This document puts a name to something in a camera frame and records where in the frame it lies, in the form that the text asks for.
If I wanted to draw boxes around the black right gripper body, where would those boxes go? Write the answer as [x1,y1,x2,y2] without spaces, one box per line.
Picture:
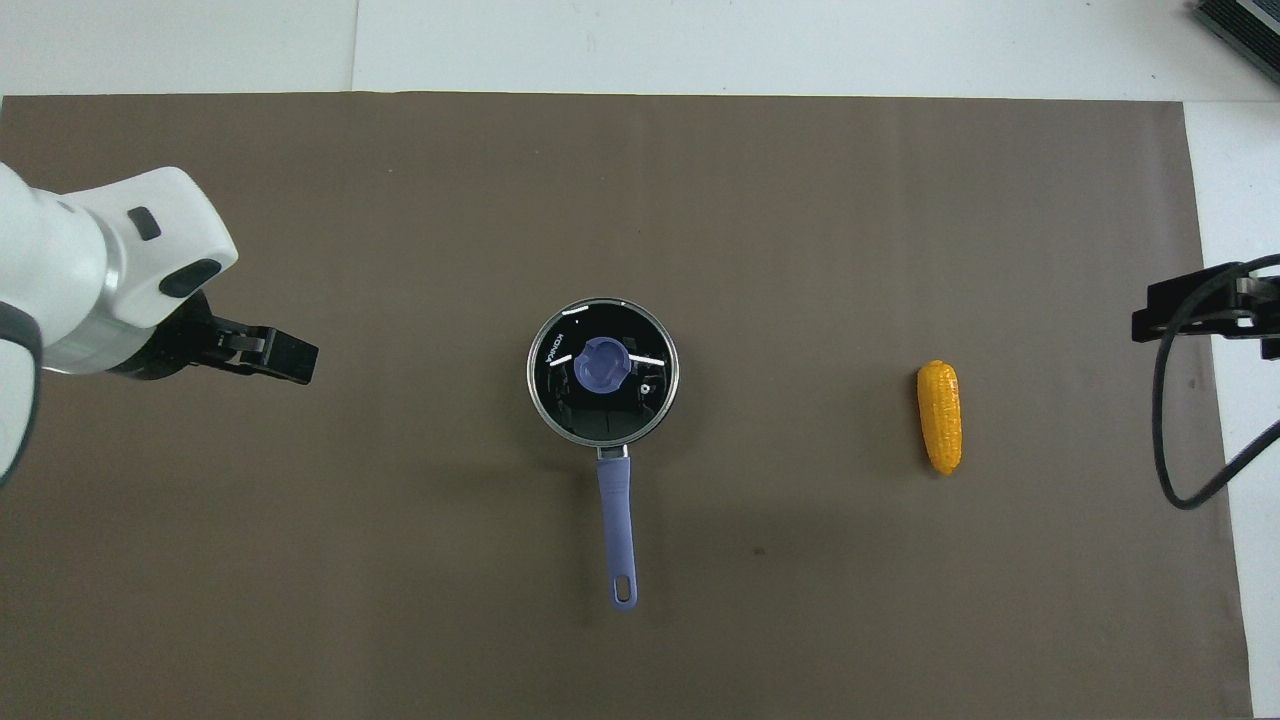
[1131,262,1280,362]

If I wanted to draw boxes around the brown table mat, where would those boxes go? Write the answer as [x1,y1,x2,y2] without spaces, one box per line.
[0,92,1257,720]

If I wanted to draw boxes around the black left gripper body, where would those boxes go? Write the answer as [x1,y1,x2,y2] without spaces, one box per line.
[110,289,320,387]

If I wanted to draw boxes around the dark ribbed device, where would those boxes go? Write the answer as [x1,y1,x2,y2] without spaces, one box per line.
[1191,0,1280,57]

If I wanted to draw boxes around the glass lid with blue knob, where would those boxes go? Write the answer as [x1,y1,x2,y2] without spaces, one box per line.
[527,298,681,447]

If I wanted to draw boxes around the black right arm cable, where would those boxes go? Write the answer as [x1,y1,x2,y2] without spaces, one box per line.
[1152,253,1280,512]

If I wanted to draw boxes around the yellow corn cob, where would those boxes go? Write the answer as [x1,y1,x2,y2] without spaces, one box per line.
[917,359,964,477]

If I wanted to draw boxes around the blue saucepan with long handle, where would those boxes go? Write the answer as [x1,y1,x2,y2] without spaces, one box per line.
[526,297,681,613]

